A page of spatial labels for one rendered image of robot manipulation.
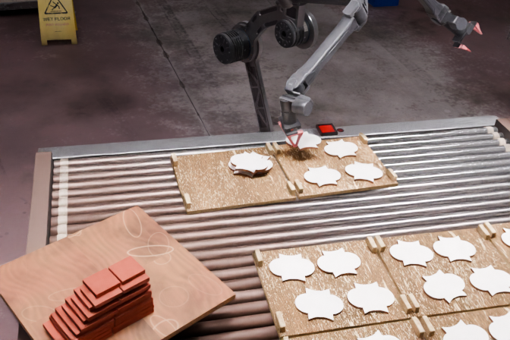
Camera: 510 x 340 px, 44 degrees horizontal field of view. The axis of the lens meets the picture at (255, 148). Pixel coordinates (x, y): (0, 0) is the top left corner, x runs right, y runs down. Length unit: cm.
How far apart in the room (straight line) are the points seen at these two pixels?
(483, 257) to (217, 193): 95
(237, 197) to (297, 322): 61
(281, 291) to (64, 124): 291
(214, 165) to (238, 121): 214
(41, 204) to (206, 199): 57
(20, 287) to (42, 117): 293
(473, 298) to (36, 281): 130
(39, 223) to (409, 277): 122
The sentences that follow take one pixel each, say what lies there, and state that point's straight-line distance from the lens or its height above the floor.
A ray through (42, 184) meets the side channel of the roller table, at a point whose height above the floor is 95.
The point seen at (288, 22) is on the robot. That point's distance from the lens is 310.
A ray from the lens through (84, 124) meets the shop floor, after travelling 457.
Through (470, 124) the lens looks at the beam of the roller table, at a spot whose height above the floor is 92.
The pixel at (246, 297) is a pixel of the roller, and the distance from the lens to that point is 196.
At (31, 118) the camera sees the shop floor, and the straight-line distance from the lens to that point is 471.
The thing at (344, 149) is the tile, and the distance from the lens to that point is 261.
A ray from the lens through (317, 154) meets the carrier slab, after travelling 257.
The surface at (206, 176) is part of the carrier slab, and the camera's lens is 239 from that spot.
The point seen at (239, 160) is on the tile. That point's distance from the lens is 240.
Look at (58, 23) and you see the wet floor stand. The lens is 574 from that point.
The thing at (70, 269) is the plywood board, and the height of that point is 104.
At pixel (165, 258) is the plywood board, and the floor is 104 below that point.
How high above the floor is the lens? 234
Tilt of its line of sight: 33 degrees down
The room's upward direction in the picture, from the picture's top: 4 degrees clockwise
